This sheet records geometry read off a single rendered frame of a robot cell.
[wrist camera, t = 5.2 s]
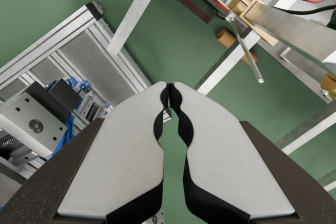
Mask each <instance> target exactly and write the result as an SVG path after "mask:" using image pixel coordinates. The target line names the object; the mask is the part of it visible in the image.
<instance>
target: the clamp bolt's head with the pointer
mask: <svg viewBox="0 0 336 224"><path fill-rule="evenodd" d="M213 1H215V2H216V3H217V4H219V5H220V6H221V7H222V8H224V9H225V10H226V11H228V13H229V14H230V15H232V16H233V17H234V18H236V17H238V16H237V15H236V14H235V13H233V12H232V11H231V10H228V9H227V8H225V7H224V6H223V5H221V4H220V3H219V2H217V1H216V0H213Z"/></svg>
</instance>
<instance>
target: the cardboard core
mask: <svg viewBox="0 0 336 224"><path fill-rule="evenodd" d="M216 39H217V40H218V41H219V42H220V43H222V44H223V45H224V46H225V47H227V48H229V47H230V46H231V45H232V44H233V43H234V42H235V41H236V39H237V38H236V37H234V36H233V35H232V34H231V33H230V32H228V31H227V30H226V29H222V30H221V31H220V32H219V33H218V35H217V37H216ZM249 52H250V54H251V56H252V58H253V60H254V62H256V60H257V59H258V56H257V55H256V54H255V53H254V52H252V51H251V50H250V49H249ZM241 59H242V60H243V61H244V62H246V63H247V64H248V65H250V63H249V61H248V59H247V57H246V55H244V56H243V57H242V58H241Z"/></svg>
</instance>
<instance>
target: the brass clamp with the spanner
mask: <svg viewBox="0 0 336 224"><path fill-rule="evenodd" d="M256 2H259V3H262V4H264V5H266V4H265V3H264V2H263V1H262V0H232V1H231V3H230V5H229V9H230V10H232V11H233V13H235V14H236V15H237V16H238V18H239V19H240V20H241V21H242V22H244V23H245V24H246V25H247V26H248V27H250V28H251V29H252V30H254V31H255V32H256V33H257V34H258V35H259V36H261V38H262V39H263V40H264V41H265V42H267V43H268V44H270V45H271V46H272V47H273V46H274V45H275V44H276V43H277V42H278V40H277V39H274V38H273V37H272V36H271V35H269V34H267V33H266V32H264V31H263V30H261V29H259V28H258V27H256V26H255V25H253V24H252V23H251V22H250V21H249V20H248V19H247V18H246V17H244V15H245V14H246V13H247V12H248V11H249V10H250V8H251V7H252V6H253V5H254V4H255V3H256Z"/></svg>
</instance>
